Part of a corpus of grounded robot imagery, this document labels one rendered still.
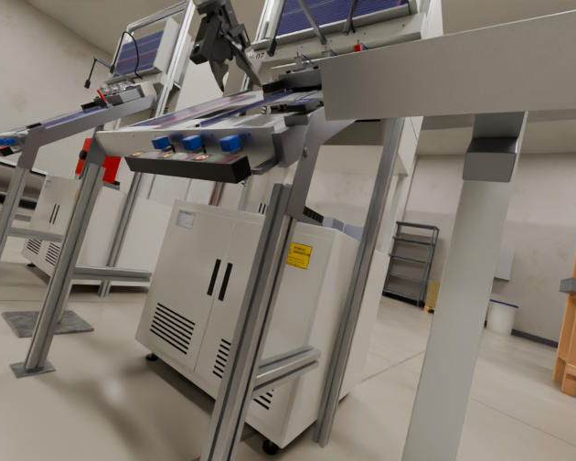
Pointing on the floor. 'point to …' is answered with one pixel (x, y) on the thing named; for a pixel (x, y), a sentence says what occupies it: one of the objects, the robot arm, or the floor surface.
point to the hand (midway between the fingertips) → (240, 91)
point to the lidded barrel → (501, 316)
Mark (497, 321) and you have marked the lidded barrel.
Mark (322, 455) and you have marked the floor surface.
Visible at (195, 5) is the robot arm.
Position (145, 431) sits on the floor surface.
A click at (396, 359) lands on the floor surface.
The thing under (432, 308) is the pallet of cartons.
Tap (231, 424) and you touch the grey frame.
